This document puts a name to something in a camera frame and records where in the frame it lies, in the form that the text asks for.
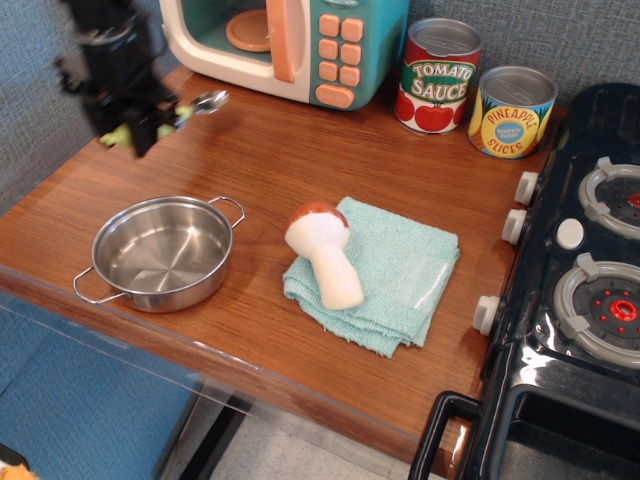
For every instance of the black toy stove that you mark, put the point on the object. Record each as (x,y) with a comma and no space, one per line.
(560,396)

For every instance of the orange object at corner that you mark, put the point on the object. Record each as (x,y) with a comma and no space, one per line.
(14,466)

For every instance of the stainless steel pot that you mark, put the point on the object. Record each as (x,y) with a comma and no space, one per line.
(162,255)

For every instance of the tomato sauce can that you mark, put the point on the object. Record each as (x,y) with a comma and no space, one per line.
(440,61)

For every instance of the teal folded cloth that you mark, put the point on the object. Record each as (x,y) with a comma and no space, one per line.
(403,266)

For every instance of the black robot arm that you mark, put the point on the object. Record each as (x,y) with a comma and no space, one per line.
(103,15)

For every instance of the green handled metal spoon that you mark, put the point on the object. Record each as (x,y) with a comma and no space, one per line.
(205,104)

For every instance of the plush mushroom toy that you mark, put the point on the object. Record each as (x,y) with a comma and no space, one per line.
(319,233)

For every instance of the teal toy microwave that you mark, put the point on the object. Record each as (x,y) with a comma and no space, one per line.
(333,54)

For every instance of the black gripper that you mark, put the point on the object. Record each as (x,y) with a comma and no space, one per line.
(114,76)

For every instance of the pineapple slices can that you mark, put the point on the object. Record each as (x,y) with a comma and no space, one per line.
(512,108)

